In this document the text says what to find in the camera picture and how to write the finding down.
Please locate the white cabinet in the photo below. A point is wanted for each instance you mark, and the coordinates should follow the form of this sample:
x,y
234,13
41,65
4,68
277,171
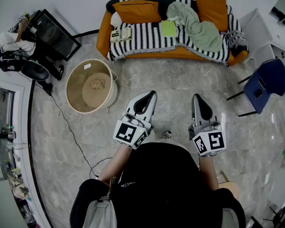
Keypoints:
x,y
256,25

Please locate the orange zippered cushion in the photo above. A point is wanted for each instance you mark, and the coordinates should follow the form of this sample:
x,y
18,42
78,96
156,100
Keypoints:
x,y
137,12

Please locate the orange sofa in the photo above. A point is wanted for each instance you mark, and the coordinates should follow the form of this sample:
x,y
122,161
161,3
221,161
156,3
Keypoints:
x,y
102,37

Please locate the round beige basket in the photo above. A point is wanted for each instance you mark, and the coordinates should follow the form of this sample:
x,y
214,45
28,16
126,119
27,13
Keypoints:
x,y
78,91

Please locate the patterned sneaker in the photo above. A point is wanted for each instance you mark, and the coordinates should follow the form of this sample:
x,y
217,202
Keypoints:
x,y
167,134

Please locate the blue chair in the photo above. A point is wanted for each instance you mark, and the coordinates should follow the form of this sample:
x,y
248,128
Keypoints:
x,y
263,87

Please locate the white paperback book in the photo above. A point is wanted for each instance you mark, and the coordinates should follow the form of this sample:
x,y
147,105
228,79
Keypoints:
x,y
121,34

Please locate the green knitted blanket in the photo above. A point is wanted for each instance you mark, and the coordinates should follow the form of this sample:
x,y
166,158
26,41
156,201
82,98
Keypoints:
x,y
199,32

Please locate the white sticker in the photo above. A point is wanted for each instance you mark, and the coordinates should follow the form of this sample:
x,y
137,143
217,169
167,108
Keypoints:
x,y
87,66

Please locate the black white striped throw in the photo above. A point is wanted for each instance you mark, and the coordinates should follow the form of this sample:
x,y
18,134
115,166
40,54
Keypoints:
x,y
145,37

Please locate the person's right forearm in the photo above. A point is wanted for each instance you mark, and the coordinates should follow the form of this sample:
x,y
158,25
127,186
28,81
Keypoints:
x,y
209,174

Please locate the person's black shirt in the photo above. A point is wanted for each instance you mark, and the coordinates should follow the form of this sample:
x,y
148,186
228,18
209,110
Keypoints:
x,y
161,186

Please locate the person's left forearm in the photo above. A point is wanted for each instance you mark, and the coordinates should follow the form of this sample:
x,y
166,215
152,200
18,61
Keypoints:
x,y
114,165

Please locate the black monitor screen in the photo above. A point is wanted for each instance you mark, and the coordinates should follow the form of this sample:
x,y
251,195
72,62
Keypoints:
x,y
52,34

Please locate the black power adapter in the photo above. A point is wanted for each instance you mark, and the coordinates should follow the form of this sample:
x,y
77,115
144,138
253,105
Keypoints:
x,y
48,88

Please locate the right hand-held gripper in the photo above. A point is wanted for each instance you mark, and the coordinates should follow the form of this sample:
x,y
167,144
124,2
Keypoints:
x,y
216,141

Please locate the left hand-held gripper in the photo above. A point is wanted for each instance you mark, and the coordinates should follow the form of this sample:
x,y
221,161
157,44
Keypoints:
x,y
126,132

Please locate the green book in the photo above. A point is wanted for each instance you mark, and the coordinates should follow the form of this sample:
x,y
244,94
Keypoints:
x,y
168,28

